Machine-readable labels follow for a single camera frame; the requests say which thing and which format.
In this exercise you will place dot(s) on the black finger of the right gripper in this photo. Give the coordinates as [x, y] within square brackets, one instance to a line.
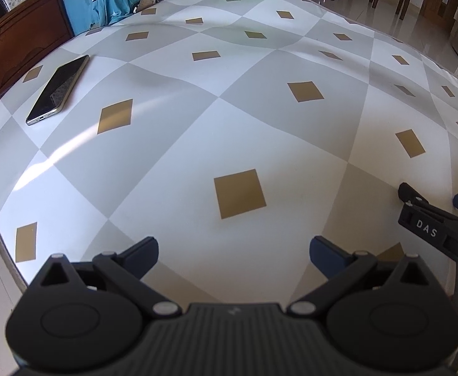
[411, 198]

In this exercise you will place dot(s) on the black smartphone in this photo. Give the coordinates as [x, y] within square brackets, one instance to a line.
[57, 91]

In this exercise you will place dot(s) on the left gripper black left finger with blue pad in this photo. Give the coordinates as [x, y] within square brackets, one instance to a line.
[123, 272]

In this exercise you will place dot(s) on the dark wooden headboard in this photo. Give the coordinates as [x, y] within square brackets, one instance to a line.
[28, 34]

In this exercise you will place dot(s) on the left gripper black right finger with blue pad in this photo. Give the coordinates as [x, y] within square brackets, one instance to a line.
[345, 274]

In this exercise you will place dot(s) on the white grey diamond tablecloth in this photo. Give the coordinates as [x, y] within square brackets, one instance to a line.
[232, 131]

